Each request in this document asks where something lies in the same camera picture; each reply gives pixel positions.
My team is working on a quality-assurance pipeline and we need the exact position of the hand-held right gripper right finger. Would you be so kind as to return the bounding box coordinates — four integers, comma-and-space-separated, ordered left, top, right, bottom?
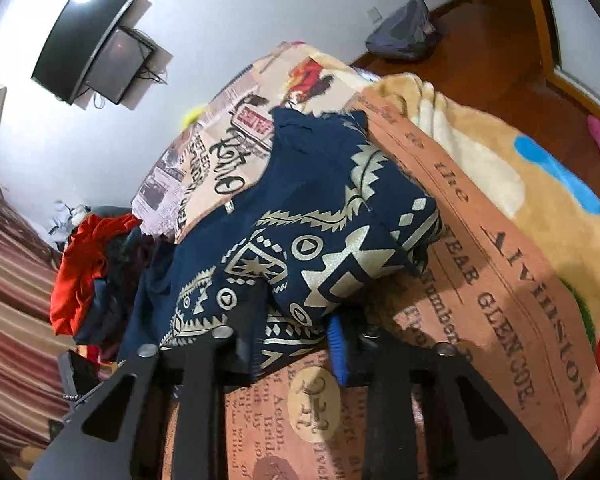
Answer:
326, 312, 561, 480

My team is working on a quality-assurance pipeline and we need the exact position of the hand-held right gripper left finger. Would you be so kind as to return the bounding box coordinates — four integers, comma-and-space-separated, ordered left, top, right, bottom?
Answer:
27, 291, 268, 480

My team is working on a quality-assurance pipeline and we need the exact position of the navy patterned garment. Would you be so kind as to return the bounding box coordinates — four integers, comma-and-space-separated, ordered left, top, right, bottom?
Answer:
120, 107, 441, 385

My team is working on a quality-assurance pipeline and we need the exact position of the pile of dark clothes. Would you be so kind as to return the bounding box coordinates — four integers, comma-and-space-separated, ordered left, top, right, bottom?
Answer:
75, 230, 177, 361

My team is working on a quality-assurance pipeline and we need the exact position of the pile of red clothes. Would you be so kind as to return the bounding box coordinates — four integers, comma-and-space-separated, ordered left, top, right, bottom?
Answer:
50, 212, 143, 337

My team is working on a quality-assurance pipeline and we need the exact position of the black box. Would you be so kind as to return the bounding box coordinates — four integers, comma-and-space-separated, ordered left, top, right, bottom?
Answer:
57, 349, 117, 397

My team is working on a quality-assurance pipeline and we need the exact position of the printed fleece blanket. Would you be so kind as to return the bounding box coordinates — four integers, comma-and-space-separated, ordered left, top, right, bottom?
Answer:
130, 40, 600, 480

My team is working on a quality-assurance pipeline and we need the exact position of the white crumpled cloth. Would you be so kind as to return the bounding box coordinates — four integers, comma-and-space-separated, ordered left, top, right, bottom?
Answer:
47, 200, 92, 252

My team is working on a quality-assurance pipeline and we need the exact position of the yellow plush item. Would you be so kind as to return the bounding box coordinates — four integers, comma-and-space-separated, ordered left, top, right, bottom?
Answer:
181, 105, 207, 129

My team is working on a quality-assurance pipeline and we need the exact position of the grey bag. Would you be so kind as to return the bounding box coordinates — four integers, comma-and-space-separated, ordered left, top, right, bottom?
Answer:
365, 0, 443, 61

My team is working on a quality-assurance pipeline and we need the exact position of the small black wall monitor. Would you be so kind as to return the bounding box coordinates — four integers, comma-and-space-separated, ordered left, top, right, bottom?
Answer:
82, 25, 173, 109

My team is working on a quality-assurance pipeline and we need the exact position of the large black wall television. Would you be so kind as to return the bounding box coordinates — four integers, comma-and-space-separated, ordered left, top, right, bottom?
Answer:
30, 0, 136, 106

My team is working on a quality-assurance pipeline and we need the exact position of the wooden door frame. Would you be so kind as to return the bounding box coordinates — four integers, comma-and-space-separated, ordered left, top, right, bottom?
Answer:
515, 0, 600, 126

